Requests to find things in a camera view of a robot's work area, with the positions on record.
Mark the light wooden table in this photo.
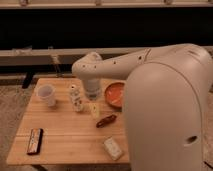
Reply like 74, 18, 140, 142
7, 78, 128, 165

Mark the translucent plastic cup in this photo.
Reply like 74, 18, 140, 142
36, 84, 56, 107

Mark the orange bowl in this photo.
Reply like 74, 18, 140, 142
104, 82, 124, 108

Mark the grey metal rail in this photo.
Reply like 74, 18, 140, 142
0, 45, 213, 67

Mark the white patterned bottle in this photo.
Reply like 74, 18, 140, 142
69, 84, 83, 112

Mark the dark chocolate bar packet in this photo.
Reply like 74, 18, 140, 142
27, 128, 43, 155

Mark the brown sausage-shaped snack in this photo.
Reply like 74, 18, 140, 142
96, 114, 117, 128

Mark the white rectangular box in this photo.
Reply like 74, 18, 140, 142
103, 137, 123, 161

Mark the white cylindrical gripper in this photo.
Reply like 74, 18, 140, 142
82, 79, 101, 119

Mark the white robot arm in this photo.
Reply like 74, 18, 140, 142
72, 44, 213, 171

